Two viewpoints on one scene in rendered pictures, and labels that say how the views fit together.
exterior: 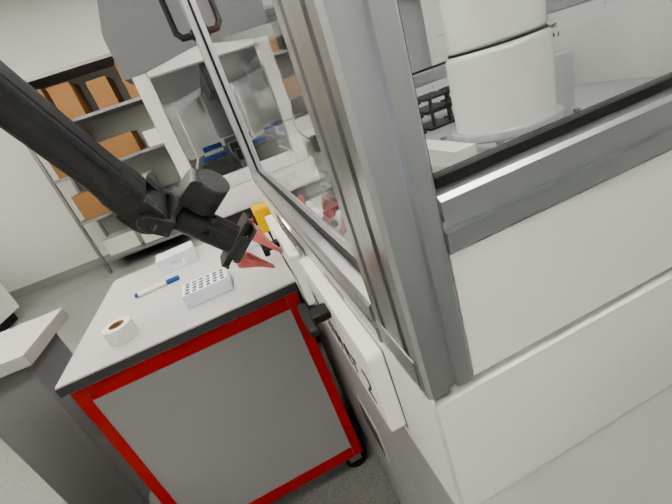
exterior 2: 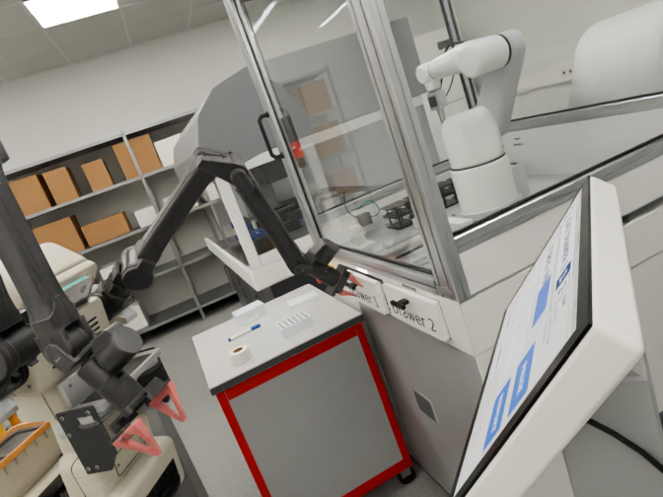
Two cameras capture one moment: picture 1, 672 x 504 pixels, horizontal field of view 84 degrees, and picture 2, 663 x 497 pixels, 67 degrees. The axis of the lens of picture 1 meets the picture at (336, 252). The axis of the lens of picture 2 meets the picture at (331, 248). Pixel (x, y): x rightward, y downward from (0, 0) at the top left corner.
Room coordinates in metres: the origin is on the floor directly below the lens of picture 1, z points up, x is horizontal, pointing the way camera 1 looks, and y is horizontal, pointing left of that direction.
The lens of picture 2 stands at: (-0.86, 0.31, 1.43)
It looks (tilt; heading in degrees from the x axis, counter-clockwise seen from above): 13 degrees down; 354
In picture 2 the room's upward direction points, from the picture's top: 20 degrees counter-clockwise
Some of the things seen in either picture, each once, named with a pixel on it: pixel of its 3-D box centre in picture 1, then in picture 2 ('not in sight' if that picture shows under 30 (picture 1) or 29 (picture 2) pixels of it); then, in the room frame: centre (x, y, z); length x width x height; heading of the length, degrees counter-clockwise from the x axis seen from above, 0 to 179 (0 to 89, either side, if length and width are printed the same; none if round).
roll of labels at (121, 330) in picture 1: (120, 331); (240, 354); (0.84, 0.57, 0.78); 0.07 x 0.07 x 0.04
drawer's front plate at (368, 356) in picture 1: (341, 325); (412, 309); (0.42, 0.03, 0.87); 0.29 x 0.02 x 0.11; 11
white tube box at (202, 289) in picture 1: (207, 286); (294, 324); (0.93, 0.36, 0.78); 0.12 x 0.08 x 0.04; 103
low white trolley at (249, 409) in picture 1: (237, 370); (300, 405); (1.08, 0.46, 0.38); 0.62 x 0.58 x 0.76; 11
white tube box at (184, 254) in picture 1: (177, 257); (250, 313); (1.25, 0.53, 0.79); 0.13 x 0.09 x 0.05; 107
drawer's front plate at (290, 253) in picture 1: (287, 254); (363, 290); (0.73, 0.10, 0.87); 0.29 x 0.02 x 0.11; 11
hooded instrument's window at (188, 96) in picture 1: (269, 104); (290, 184); (2.48, 0.09, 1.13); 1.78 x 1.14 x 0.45; 11
